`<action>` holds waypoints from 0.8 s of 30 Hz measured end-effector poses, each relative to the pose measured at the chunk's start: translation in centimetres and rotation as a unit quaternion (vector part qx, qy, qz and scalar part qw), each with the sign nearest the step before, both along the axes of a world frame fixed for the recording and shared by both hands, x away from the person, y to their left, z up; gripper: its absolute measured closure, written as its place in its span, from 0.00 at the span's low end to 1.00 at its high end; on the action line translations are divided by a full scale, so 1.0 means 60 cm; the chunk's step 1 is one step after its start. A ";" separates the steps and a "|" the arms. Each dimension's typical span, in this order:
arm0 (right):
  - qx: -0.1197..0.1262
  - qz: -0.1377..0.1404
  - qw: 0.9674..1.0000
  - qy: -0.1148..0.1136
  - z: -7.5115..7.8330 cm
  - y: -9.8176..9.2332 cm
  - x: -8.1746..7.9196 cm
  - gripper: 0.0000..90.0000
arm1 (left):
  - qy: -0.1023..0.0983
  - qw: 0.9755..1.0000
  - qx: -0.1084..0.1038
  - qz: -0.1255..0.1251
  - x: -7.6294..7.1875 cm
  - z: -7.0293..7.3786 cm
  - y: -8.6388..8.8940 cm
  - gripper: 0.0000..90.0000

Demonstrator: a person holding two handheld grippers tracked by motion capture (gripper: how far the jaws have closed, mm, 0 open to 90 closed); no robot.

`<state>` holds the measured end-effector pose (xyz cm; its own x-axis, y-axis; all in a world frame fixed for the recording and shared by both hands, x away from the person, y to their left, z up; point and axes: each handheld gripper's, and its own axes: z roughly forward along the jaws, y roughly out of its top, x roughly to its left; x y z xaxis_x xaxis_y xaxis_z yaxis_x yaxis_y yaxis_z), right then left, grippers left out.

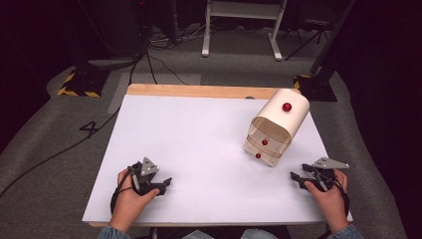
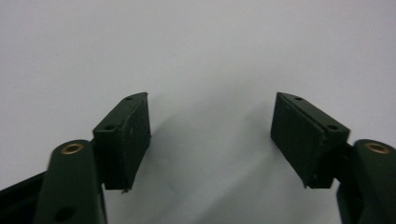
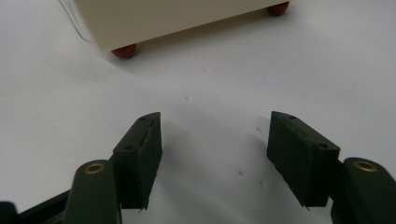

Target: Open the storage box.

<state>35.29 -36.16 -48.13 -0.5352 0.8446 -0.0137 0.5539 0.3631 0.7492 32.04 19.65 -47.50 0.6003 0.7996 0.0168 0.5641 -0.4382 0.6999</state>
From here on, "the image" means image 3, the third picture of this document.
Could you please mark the clear plastic sheet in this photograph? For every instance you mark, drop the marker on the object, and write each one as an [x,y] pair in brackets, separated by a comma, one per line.
[74,21]

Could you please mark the cream box with red feet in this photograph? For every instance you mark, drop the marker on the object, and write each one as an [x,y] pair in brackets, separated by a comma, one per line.
[162,21]

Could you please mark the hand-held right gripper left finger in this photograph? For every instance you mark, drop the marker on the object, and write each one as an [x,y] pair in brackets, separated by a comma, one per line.
[137,161]

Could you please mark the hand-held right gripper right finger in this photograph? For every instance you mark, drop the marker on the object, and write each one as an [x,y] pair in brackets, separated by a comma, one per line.
[299,155]

